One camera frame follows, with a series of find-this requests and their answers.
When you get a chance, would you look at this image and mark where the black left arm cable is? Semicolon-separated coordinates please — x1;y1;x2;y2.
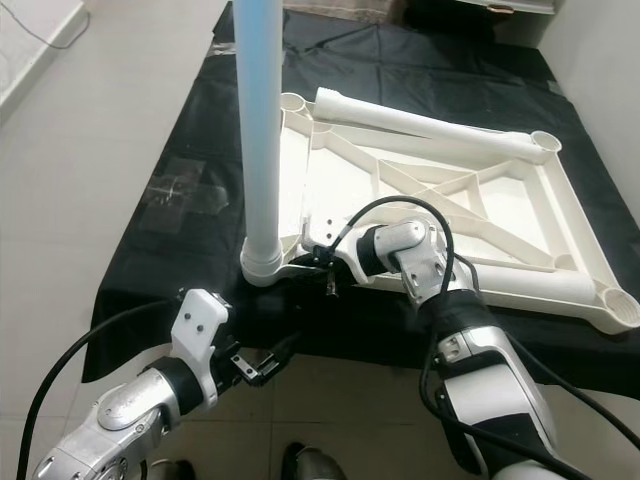
15;296;186;480

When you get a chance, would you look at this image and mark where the beige patterned ledge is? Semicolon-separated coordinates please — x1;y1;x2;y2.
280;0;401;26

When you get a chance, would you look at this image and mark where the grey black robot left foot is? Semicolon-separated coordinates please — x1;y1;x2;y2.
148;457;199;480

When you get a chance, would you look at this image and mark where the grey black robot right foot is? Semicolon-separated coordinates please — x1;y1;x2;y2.
278;443;339;480

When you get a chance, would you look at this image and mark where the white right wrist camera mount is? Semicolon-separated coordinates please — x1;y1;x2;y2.
300;215;351;259

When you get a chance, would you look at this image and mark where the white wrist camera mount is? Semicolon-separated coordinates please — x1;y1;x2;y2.
300;215;351;259
172;288;231;386

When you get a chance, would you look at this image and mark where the white plastic table top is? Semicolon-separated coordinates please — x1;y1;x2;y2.
275;88;640;336

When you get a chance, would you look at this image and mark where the black tablecloth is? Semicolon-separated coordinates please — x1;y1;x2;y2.
82;5;640;401

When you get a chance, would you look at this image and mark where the clear tape patch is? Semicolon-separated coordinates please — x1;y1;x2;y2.
148;155;233;219

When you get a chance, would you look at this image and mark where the black wall cable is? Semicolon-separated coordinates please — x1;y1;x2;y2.
0;0;89;51

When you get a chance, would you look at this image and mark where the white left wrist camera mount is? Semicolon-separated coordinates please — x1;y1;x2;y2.
172;288;231;386

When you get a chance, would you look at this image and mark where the grey black robot foot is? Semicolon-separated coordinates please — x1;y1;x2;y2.
278;443;339;480
148;457;199;480

